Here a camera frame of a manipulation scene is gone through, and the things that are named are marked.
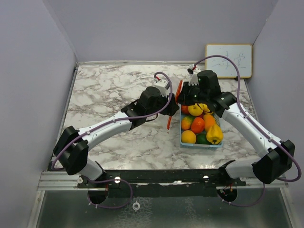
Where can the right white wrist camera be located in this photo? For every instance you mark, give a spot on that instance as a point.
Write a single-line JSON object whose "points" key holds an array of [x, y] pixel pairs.
{"points": [[193, 76]]}

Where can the bumpy red orange tangerine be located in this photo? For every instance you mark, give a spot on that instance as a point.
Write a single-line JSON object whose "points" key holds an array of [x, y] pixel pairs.
{"points": [[184, 110]]}

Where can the yellow orange peach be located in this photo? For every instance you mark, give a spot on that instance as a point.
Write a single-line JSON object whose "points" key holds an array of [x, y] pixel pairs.
{"points": [[188, 137]]}

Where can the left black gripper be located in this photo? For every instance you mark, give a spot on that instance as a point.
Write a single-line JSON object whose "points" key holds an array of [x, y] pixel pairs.
{"points": [[171, 108]]}

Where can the small whiteboard with writing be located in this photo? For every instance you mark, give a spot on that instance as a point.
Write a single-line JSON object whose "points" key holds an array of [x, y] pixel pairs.
{"points": [[229, 57]]}

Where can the yellow bell pepper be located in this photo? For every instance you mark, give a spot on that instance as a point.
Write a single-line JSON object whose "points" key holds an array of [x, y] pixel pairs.
{"points": [[215, 135]]}

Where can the orange bell pepper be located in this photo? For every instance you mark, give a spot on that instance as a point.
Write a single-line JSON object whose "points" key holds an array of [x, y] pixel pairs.
{"points": [[209, 121]]}

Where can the orange tomato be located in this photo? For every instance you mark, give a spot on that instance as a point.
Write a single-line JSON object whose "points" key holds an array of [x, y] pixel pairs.
{"points": [[198, 125]]}

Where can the clear zip top bag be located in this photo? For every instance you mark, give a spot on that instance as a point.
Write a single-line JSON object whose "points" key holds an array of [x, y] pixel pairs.
{"points": [[163, 119]]}

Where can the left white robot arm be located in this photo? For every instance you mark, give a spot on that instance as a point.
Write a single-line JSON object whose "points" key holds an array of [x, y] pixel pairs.
{"points": [[73, 145]]}

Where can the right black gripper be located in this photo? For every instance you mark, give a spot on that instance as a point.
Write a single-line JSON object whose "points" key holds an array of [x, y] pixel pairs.
{"points": [[184, 98]]}

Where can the light blue plastic basket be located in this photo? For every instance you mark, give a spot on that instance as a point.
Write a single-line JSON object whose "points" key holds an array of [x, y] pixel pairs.
{"points": [[211, 147]]}

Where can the green avocado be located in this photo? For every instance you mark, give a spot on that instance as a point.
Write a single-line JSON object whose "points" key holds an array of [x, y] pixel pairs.
{"points": [[202, 139]]}

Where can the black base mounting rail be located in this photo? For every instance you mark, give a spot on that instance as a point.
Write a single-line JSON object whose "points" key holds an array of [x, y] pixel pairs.
{"points": [[160, 183]]}

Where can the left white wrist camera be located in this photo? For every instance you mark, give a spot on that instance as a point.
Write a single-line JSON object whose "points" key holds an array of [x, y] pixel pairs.
{"points": [[162, 86]]}

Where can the green yellow mango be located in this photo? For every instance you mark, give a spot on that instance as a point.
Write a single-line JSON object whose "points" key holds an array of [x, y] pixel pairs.
{"points": [[186, 122]]}

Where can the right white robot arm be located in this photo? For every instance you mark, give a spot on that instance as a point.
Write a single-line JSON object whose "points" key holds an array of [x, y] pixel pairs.
{"points": [[275, 155]]}

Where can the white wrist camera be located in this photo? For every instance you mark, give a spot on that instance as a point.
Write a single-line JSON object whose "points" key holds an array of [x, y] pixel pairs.
{"points": [[193, 76], [162, 86]]}

